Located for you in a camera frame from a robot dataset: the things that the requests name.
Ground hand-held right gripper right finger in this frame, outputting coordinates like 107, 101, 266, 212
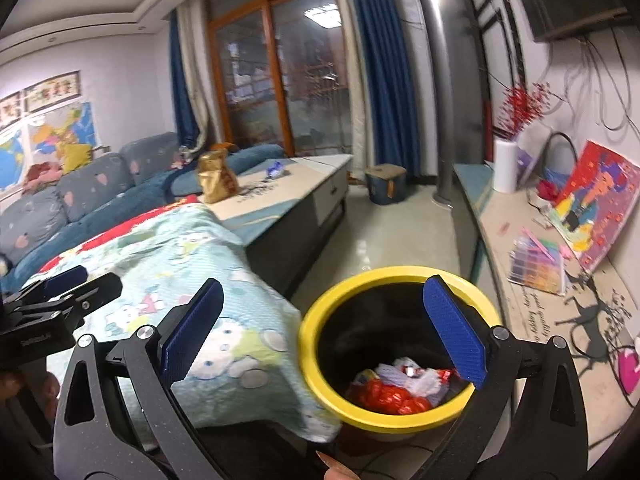
422, 275, 590, 480

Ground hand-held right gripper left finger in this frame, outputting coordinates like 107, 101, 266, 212
52, 277, 224, 480

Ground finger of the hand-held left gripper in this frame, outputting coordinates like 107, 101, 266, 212
20, 273, 124, 328
0, 265, 90, 308

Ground lavender foam fruit net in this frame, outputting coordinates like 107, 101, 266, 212
410, 367, 453, 406

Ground red plastic bag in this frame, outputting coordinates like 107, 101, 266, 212
350, 379, 433, 416

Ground yellow rimmed black trash bin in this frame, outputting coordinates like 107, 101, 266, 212
298, 266, 502, 435

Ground person's left hand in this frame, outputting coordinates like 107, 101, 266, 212
0, 370, 63, 423

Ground person's right hand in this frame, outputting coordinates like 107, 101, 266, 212
315, 450, 358, 480

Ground beige television cabinet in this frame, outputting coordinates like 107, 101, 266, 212
452, 162, 640, 461

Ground light blue cartoon cat blanket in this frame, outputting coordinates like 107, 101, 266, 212
20, 203, 343, 443

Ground blue grey sofa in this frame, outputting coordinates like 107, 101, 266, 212
0, 132, 286, 291

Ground colourful bead tray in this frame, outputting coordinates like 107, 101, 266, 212
507, 232, 570, 297

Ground pink red cloth pile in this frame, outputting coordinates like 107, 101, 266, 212
22, 160, 63, 186

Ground yellow pillow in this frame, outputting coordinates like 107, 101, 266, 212
57, 142, 95, 171

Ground world map poster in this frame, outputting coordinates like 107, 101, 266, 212
0, 127, 31, 193

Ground country map poster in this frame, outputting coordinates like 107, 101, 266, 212
27, 101, 98, 158

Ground gold paper bag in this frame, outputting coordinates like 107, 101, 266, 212
196, 150, 240, 204

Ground dark storage stool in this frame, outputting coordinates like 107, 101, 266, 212
364, 164, 407, 206

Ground pile of seed shells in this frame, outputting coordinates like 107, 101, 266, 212
240, 180, 281, 198

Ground white ribbed vase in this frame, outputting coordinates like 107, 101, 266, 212
493, 139, 521, 193

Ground framed embroidery picture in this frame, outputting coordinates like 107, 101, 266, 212
24, 70, 82, 113
0, 92, 23, 128

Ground beige grey coffee table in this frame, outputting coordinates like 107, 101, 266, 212
205, 155, 355, 298

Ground colourful girl painting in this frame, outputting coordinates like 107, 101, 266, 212
549, 140, 640, 276

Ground blue curtain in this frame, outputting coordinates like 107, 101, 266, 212
345, 0, 421, 178
169, 10, 201, 148

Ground red berry branches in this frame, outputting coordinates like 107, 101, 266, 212
497, 82, 551, 143

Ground cream curtain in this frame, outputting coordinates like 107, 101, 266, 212
332, 0, 368, 166
177, 2, 221, 148

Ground silver tower air conditioner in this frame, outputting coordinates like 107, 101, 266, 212
412, 0, 488, 207

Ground wooden framed glass door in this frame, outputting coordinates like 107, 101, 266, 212
205, 0, 353, 161

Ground basket with black handle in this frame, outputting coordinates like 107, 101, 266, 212
537, 131, 577, 201

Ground black television cable bundle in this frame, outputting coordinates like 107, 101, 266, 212
550, 25, 640, 136

